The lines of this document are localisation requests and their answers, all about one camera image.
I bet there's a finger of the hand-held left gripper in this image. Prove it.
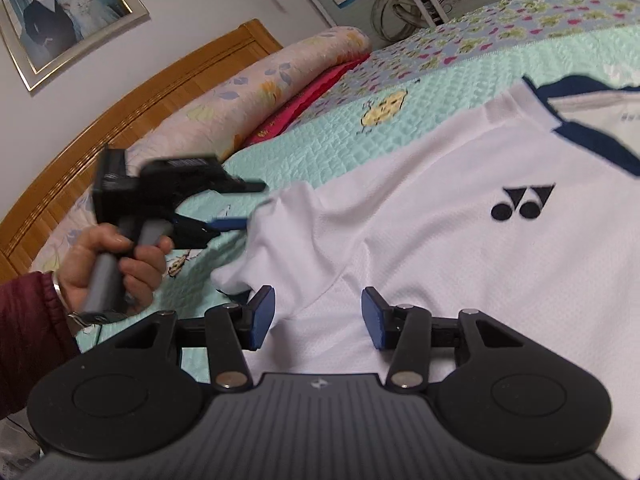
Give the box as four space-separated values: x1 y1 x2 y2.
217 172 267 195
172 212 249 250

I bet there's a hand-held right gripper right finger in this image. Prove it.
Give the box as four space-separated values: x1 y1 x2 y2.
361 286 526 393

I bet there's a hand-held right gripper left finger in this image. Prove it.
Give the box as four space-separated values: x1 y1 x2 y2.
114 285 277 393

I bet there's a white blue floral shirt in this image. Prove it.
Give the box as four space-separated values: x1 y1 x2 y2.
210 75 640 466

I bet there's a person's left forearm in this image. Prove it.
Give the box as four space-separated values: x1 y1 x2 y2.
0 270 81 421

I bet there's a person's left hand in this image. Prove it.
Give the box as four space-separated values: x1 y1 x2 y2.
52 222 175 321

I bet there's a wooden headboard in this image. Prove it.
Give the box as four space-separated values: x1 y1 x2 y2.
0 19 283 281

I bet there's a red cloth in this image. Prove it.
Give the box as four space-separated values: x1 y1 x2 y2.
242 55 371 148

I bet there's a framed photo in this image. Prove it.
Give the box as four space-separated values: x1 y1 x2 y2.
0 0 151 93

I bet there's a green quilted bee blanket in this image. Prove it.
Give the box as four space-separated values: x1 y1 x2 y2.
75 25 640 381

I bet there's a silver bracelet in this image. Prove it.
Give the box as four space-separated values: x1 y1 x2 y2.
50 270 71 311

